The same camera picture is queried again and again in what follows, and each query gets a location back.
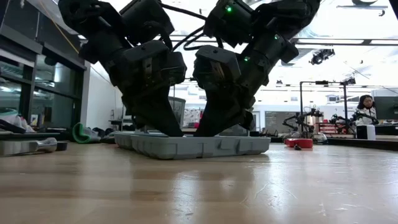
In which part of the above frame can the black camera cable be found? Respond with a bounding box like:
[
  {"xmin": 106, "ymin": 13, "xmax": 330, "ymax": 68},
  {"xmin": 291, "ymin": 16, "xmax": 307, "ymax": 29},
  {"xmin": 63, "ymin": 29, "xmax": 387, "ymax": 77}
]
[
  {"xmin": 182, "ymin": 30, "xmax": 224, "ymax": 52},
  {"xmin": 158, "ymin": 2, "xmax": 208, "ymax": 52}
]

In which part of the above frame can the grey plastic tool case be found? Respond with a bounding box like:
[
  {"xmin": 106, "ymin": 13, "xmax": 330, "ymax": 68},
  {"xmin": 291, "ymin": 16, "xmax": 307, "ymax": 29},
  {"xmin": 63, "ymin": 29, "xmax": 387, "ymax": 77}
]
[{"xmin": 114, "ymin": 130, "xmax": 272, "ymax": 161}]

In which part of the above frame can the black left camera cable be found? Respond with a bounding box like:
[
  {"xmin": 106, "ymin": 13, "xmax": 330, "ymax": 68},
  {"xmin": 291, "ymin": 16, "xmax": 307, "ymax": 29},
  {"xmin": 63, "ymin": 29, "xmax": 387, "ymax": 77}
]
[{"xmin": 158, "ymin": 2, "xmax": 208, "ymax": 52}]

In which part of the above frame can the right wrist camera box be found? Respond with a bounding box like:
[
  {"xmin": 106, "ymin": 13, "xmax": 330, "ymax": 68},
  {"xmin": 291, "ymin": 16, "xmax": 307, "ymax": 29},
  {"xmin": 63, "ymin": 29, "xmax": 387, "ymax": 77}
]
[{"xmin": 192, "ymin": 45, "xmax": 242, "ymax": 91}]

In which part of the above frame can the red tape measure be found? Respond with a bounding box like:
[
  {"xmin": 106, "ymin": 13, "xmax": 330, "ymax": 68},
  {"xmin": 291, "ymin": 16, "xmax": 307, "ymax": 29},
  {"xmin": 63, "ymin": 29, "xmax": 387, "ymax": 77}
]
[{"xmin": 284, "ymin": 138, "xmax": 314, "ymax": 151}]

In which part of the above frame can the pile of white cloth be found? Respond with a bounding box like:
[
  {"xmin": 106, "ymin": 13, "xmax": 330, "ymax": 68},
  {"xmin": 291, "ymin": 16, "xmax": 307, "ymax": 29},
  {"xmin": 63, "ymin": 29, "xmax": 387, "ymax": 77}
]
[{"xmin": 0, "ymin": 107, "xmax": 35, "ymax": 134}]

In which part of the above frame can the black right camera cable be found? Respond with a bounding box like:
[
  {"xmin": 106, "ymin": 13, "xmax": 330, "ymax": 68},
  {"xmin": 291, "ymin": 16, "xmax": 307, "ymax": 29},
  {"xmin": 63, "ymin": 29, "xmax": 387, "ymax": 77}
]
[{"xmin": 182, "ymin": 30, "xmax": 224, "ymax": 52}]

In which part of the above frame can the long ceiling light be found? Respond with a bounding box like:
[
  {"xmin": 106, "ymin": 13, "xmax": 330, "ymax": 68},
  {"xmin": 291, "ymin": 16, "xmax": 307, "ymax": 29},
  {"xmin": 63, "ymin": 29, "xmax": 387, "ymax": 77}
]
[{"xmin": 292, "ymin": 39, "xmax": 398, "ymax": 45}]

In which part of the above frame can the white patterned board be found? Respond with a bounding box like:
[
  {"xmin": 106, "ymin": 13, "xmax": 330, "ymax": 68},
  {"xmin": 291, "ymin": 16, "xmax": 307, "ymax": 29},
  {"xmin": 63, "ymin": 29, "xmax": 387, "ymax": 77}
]
[{"xmin": 183, "ymin": 108, "xmax": 201, "ymax": 127}]

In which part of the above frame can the black gantry frame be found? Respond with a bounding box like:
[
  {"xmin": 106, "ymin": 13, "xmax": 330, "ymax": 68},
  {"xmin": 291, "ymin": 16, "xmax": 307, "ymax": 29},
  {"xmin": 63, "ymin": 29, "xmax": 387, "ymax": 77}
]
[{"xmin": 299, "ymin": 80, "xmax": 330, "ymax": 111}]

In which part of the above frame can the black ceiling spotlight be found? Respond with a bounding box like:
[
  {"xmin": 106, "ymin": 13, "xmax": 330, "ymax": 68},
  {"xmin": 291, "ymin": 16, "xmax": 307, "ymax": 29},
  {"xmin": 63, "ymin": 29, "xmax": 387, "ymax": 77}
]
[{"xmin": 310, "ymin": 48, "xmax": 336, "ymax": 66}]

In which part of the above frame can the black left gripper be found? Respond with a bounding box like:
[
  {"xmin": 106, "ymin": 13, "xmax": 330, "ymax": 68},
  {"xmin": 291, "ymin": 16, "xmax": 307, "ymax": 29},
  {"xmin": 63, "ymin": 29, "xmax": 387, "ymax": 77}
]
[{"xmin": 107, "ymin": 55, "xmax": 185, "ymax": 138}]

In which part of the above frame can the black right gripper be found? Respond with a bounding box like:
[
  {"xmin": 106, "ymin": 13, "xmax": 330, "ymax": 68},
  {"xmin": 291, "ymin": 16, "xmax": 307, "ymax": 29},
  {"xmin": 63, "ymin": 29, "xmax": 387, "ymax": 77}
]
[{"xmin": 194, "ymin": 52, "xmax": 271, "ymax": 138}]

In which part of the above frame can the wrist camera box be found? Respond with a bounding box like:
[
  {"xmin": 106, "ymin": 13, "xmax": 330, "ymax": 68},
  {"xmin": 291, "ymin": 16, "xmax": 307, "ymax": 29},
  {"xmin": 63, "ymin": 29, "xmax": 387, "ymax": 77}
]
[
  {"xmin": 192, "ymin": 45, "xmax": 242, "ymax": 91},
  {"xmin": 121, "ymin": 40, "xmax": 188, "ymax": 90}
]

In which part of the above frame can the background robot station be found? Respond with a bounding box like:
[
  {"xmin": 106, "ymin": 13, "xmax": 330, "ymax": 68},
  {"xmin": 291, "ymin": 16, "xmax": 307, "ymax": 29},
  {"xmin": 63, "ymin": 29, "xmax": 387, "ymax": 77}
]
[{"xmin": 329, "ymin": 108, "xmax": 380, "ymax": 135}]

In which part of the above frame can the grey mesh office chair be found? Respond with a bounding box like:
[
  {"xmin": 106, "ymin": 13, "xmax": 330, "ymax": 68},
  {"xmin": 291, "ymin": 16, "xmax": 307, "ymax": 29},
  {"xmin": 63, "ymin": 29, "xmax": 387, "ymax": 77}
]
[{"xmin": 167, "ymin": 96, "xmax": 187, "ymax": 129}]

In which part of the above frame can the black computer monitor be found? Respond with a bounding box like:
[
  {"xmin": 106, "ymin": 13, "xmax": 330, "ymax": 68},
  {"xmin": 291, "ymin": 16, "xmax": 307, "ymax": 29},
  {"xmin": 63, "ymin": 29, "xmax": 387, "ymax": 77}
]
[{"xmin": 373, "ymin": 96, "xmax": 398, "ymax": 121}]

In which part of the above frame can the black aluminium table frame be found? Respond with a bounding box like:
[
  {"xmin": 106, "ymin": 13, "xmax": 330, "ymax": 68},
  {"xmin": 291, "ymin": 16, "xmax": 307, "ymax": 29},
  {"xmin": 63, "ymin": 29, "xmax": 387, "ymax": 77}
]
[{"xmin": 0, "ymin": 132, "xmax": 398, "ymax": 152}]

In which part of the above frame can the black camera stand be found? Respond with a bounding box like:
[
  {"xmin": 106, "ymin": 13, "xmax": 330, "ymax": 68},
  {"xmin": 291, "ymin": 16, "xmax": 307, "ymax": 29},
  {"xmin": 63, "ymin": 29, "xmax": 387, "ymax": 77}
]
[{"xmin": 340, "ymin": 77, "xmax": 358, "ymax": 135}]

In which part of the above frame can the white box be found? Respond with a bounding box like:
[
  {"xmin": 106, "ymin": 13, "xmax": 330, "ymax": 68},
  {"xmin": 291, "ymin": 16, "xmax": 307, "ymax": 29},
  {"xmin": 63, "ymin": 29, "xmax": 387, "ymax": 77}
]
[{"xmin": 355, "ymin": 124, "xmax": 376, "ymax": 141}]

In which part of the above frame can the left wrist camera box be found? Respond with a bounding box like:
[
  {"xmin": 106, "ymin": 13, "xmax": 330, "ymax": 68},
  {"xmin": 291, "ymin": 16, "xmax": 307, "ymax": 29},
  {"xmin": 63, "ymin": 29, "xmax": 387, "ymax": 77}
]
[{"xmin": 121, "ymin": 40, "xmax": 188, "ymax": 90}]

